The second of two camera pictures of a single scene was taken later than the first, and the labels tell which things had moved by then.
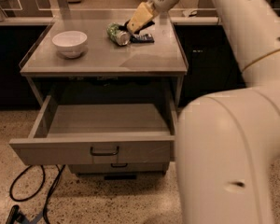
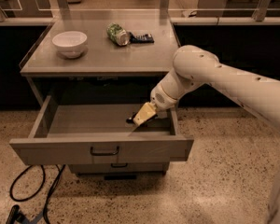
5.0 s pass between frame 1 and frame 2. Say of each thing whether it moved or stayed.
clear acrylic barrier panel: stayed
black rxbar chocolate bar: moved
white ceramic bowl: stayed
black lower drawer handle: stayed
